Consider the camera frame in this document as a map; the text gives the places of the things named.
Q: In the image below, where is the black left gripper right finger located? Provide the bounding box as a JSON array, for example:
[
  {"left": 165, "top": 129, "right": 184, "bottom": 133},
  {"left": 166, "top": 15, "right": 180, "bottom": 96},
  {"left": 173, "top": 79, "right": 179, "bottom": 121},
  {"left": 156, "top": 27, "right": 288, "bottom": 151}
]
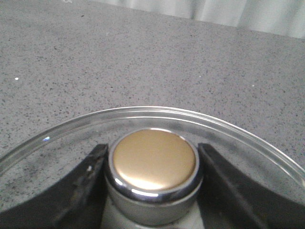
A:
[{"left": 197, "top": 143, "right": 305, "bottom": 229}]

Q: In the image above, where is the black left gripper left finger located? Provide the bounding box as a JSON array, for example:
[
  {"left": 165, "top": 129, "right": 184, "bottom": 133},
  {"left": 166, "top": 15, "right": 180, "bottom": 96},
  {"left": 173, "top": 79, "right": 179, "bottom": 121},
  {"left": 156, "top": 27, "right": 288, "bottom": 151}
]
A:
[{"left": 0, "top": 144, "right": 108, "bottom": 229}]

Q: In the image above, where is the glass pot lid with knob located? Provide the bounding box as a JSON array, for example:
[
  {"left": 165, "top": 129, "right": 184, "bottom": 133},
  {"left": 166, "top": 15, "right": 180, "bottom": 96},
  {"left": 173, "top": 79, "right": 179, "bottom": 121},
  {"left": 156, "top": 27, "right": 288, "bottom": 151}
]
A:
[{"left": 0, "top": 106, "right": 305, "bottom": 229}]

